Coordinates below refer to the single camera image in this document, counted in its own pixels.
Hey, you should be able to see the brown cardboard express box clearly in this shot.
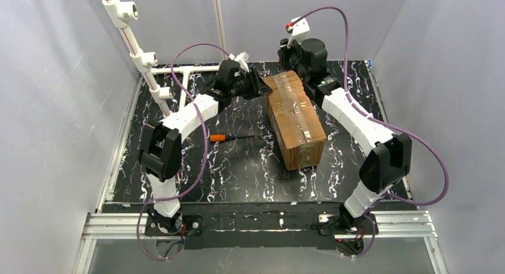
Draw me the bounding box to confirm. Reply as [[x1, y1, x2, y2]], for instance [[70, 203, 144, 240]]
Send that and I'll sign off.
[[263, 71, 327, 171]]

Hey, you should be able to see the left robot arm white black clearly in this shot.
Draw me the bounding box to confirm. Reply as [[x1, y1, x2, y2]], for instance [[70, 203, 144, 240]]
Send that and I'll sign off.
[[138, 60, 272, 235]]

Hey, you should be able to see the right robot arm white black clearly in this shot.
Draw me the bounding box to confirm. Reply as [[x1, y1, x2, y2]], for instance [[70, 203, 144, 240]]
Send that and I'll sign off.
[[278, 38, 412, 229]]

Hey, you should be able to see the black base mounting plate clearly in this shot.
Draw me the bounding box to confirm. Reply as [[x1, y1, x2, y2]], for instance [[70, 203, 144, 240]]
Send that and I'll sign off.
[[140, 202, 422, 250]]

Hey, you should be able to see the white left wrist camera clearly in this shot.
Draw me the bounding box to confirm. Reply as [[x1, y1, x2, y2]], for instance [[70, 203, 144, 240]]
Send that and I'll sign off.
[[229, 52, 250, 73]]

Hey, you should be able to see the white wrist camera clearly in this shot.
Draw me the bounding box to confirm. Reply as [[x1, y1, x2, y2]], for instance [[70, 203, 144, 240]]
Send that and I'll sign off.
[[229, 52, 250, 73], [286, 17, 310, 48]]

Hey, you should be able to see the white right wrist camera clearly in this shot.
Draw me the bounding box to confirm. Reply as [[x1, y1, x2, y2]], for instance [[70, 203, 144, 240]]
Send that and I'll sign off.
[[286, 17, 310, 48]]

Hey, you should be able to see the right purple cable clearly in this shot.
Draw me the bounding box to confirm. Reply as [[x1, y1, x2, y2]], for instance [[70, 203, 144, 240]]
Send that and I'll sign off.
[[292, 6, 450, 207]]

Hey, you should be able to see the purple cable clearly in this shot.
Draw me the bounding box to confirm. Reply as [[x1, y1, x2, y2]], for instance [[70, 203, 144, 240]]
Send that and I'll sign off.
[[292, 6, 450, 207], [135, 42, 233, 262]]

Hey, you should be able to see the orange handled screwdriver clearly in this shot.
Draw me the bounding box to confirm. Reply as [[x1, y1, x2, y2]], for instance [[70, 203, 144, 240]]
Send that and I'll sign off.
[[209, 134, 254, 142]]

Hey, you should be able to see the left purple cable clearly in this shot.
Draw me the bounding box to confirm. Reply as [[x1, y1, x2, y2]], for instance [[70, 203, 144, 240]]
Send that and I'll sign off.
[[135, 42, 233, 262]]

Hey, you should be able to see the white pvc pipe frame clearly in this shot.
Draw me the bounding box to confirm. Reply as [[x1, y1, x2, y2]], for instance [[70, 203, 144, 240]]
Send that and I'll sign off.
[[101, 0, 226, 117]]

